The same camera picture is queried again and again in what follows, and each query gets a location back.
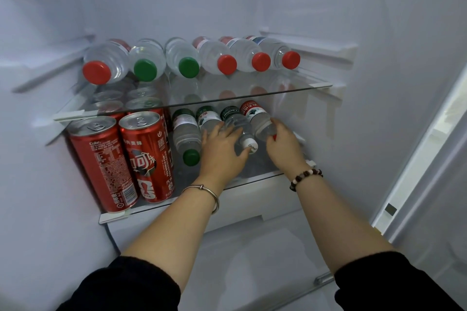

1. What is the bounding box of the glass fridge shelf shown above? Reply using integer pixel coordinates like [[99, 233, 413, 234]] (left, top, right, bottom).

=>
[[98, 131, 319, 225], [53, 66, 333, 122]]

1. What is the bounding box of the silver bangle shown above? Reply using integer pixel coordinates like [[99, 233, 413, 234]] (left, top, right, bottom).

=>
[[181, 184, 220, 214]]

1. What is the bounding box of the white shelf support rail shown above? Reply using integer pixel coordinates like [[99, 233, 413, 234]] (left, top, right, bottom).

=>
[[12, 35, 96, 94], [258, 27, 359, 64]]

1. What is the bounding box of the green-labelled water bottle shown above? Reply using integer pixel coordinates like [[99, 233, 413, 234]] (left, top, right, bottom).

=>
[[196, 105, 225, 137]]

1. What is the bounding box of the white-capped water bottle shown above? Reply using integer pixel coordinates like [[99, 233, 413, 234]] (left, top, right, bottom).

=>
[[220, 105, 260, 156]]

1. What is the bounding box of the brown and white bead bracelet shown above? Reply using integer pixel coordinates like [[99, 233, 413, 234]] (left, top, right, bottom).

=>
[[289, 168, 324, 192]]

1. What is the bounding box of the row of water bottles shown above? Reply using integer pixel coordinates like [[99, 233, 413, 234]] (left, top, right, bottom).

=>
[[82, 35, 302, 86]]

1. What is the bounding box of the person's right forearm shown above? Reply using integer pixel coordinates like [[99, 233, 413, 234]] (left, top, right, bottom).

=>
[[290, 167, 399, 276]]

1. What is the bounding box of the group of red soda cans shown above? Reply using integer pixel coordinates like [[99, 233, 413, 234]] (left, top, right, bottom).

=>
[[66, 83, 176, 214]]

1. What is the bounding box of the black left sleeve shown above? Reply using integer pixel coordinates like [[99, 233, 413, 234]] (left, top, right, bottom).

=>
[[56, 256, 181, 311]]

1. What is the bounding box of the person's left hand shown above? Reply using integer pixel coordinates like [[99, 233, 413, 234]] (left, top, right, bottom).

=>
[[200, 122, 251, 190]]

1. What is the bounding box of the red-labelled water bottle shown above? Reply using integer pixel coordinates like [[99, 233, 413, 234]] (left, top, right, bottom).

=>
[[239, 100, 278, 142]]

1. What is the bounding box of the black right sleeve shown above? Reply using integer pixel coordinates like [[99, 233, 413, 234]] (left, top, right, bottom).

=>
[[333, 251, 465, 311]]

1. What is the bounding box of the person's left forearm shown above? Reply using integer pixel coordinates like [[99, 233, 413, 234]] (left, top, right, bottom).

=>
[[120, 176, 229, 292]]

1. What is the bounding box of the white fridge drawer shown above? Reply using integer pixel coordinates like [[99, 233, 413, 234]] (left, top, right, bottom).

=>
[[106, 170, 369, 311]]

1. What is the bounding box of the black sleeve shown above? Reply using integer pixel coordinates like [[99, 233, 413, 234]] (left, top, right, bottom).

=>
[[333, 251, 465, 311], [56, 256, 181, 311]]

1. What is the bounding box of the person's right hand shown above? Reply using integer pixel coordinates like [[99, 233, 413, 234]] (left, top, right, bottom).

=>
[[265, 117, 311, 181]]

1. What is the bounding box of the green-capped water bottle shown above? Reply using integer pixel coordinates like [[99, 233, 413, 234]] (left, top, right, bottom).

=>
[[171, 108, 203, 168]]

